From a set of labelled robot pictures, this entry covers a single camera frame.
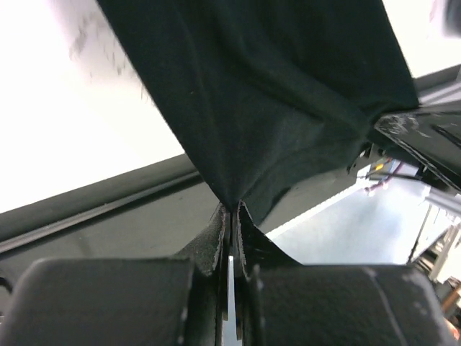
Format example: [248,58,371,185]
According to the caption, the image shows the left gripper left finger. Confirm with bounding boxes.
[169,205,231,345]

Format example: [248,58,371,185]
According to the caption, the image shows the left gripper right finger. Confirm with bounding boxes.
[232,200,301,345]

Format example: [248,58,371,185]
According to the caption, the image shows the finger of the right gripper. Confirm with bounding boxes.
[367,107,460,190]

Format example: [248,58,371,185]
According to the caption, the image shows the black t shirt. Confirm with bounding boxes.
[99,1,419,223]

